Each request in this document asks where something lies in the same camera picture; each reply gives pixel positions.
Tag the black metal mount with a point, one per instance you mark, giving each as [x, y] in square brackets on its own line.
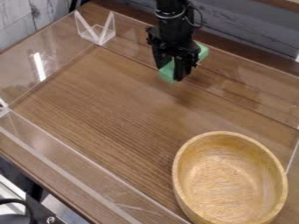
[25, 203]

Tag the brown wooden bowl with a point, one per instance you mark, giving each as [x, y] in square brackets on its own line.
[228, 180]

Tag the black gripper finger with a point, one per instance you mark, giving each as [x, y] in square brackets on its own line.
[161, 56]
[183, 65]

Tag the clear acrylic corner bracket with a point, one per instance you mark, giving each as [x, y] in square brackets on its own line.
[98, 34]

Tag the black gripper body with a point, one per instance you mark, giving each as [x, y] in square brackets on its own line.
[173, 33]

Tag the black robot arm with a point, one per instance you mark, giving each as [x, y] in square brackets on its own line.
[173, 7]

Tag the green rectangular block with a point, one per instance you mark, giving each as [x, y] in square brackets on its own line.
[165, 72]

